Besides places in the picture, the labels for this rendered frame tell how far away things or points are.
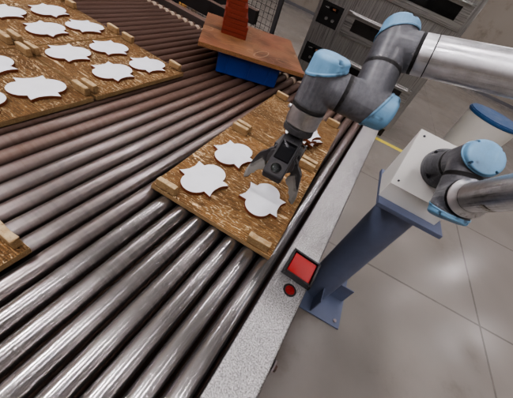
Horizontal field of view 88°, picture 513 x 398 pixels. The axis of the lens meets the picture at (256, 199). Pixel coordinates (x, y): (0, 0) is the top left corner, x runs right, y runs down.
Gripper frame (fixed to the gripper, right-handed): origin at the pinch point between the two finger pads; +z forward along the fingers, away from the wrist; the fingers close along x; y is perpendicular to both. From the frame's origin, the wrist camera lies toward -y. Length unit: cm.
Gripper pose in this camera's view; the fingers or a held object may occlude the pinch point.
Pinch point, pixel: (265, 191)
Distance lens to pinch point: 71.5
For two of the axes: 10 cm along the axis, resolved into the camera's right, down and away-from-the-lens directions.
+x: -8.5, -5.1, 1.2
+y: 4.1, -5.2, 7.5
